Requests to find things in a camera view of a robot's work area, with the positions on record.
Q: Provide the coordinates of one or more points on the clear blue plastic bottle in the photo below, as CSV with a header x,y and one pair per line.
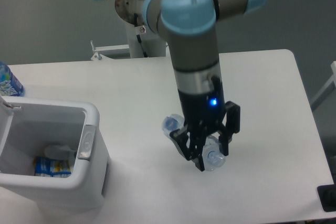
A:
x,y
212,157

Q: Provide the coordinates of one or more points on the white trash can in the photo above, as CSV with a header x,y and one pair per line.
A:
x,y
31,125

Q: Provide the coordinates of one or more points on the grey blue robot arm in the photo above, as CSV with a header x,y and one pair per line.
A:
x,y
188,27

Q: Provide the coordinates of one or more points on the blue labelled water bottle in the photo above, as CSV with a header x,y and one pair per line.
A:
x,y
10,85

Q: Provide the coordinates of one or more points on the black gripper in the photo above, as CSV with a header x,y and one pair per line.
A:
x,y
203,115

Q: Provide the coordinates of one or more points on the blue yellow snack wrapper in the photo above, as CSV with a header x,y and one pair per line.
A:
x,y
47,167

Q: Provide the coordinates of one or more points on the black device at table edge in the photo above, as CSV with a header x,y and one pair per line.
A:
x,y
327,197

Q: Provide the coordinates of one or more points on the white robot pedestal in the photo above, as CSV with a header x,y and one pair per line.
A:
x,y
142,42

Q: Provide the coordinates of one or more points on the white frame at right edge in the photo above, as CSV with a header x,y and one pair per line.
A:
x,y
324,91

